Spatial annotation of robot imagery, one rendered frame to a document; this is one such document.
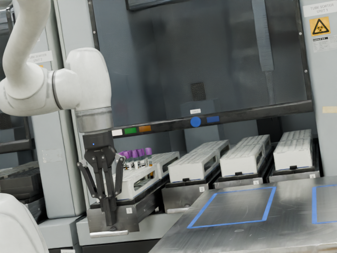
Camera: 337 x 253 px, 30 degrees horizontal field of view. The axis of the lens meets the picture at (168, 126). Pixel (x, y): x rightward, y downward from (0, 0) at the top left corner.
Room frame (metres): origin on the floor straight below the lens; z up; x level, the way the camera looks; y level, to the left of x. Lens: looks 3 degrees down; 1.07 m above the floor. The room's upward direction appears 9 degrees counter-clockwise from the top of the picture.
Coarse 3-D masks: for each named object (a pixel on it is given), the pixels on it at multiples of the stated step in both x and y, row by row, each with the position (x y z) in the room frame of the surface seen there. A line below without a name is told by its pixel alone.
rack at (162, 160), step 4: (172, 152) 2.21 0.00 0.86; (176, 152) 2.19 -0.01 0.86; (152, 156) 2.17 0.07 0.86; (156, 156) 2.15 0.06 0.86; (160, 156) 2.13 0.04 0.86; (164, 156) 2.11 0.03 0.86; (168, 156) 2.10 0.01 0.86; (172, 156) 2.10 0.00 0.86; (176, 156) 2.16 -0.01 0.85; (152, 160) 2.04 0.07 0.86; (156, 160) 2.02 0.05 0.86; (160, 160) 2.01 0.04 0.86; (164, 160) 2.00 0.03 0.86; (168, 160) 2.05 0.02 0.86; (172, 160) 2.22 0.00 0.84; (176, 160) 2.20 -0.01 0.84; (156, 164) 1.93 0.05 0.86; (160, 164) 1.94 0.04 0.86; (164, 164) 2.20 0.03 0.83; (168, 164) 2.19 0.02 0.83; (160, 168) 1.94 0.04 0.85; (164, 168) 2.11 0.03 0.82; (160, 172) 1.93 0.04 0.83; (164, 172) 1.98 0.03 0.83; (168, 172) 2.03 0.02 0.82; (160, 176) 1.93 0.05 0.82
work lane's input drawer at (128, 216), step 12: (168, 180) 1.94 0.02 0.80; (144, 192) 1.71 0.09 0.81; (156, 192) 1.79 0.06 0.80; (96, 204) 1.61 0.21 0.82; (120, 204) 1.60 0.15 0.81; (132, 204) 1.59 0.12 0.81; (144, 204) 1.66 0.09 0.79; (156, 204) 1.77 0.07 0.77; (96, 216) 1.61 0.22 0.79; (120, 216) 1.59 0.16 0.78; (132, 216) 1.58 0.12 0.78; (144, 216) 1.64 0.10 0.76; (96, 228) 1.61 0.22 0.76; (108, 228) 1.60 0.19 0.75; (120, 228) 1.59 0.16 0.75; (132, 228) 1.59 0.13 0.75
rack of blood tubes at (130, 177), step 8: (144, 168) 1.84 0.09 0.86; (152, 168) 1.85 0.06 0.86; (112, 176) 1.77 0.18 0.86; (128, 176) 1.71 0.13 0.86; (136, 176) 1.69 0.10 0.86; (104, 184) 1.64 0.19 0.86; (128, 184) 1.62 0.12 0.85; (136, 184) 1.80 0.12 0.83; (144, 184) 1.79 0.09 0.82; (128, 192) 1.62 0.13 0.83; (136, 192) 1.67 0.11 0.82
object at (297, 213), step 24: (216, 192) 1.50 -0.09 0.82; (240, 192) 1.45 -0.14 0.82; (264, 192) 1.40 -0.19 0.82; (288, 192) 1.36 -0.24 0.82; (312, 192) 1.32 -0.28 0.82; (336, 192) 1.28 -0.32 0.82; (192, 216) 1.26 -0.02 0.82; (216, 216) 1.22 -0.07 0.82; (240, 216) 1.19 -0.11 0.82; (264, 216) 1.16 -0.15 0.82; (288, 216) 1.13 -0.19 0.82; (312, 216) 1.10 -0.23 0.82; (336, 216) 1.07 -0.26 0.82; (168, 240) 1.08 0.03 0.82; (192, 240) 1.05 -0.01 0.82; (216, 240) 1.03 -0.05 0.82; (240, 240) 1.01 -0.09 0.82; (264, 240) 0.98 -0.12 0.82; (288, 240) 0.96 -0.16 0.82; (312, 240) 0.94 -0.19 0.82; (336, 240) 0.92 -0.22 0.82
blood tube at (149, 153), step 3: (147, 150) 1.87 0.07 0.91; (150, 150) 1.87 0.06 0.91; (147, 153) 1.87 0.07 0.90; (150, 153) 1.87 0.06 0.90; (147, 156) 1.88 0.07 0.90; (150, 156) 1.87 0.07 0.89; (150, 159) 1.87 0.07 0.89; (150, 162) 1.87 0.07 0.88; (150, 165) 1.87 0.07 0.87; (150, 174) 1.87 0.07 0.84; (153, 174) 1.88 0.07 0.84; (150, 177) 1.87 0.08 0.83; (153, 177) 1.87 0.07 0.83
